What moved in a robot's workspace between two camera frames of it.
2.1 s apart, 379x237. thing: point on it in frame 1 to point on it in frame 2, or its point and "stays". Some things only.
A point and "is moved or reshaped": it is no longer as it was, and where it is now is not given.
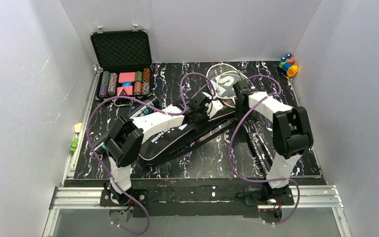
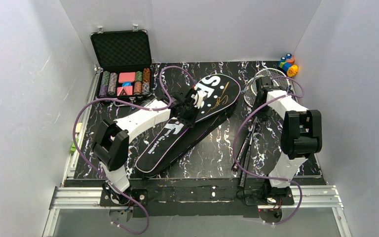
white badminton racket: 222,78 to 281,80
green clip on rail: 74,145 stays
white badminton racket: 261,149 to 280,78
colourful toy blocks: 286,63 stays
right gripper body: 242,90 to 259,100
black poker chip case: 124,65 stays
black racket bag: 191,136 is moved or reshaped
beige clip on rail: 78,127 stays
